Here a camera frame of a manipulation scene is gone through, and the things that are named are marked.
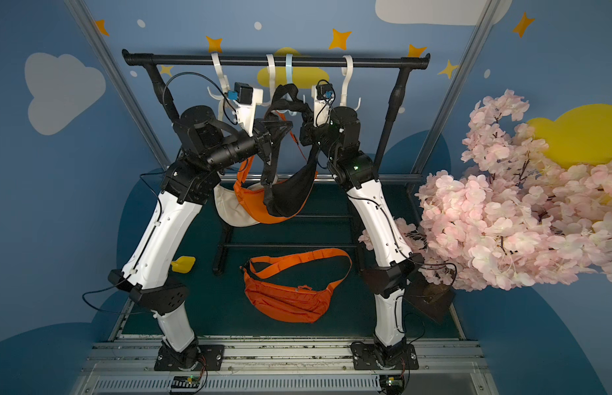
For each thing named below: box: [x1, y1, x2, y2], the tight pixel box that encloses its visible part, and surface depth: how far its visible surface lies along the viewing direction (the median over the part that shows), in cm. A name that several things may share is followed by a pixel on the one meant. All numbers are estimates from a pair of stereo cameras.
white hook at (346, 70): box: [340, 54, 362, 112], surface depth 53 cm
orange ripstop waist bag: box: [240, 248, 353, 324], surface depth 88 cm
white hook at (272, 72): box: [261, 53, 276, 107], surface depth 53 cm
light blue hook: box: [282, 53, 306, 104], surface depth 53 cm
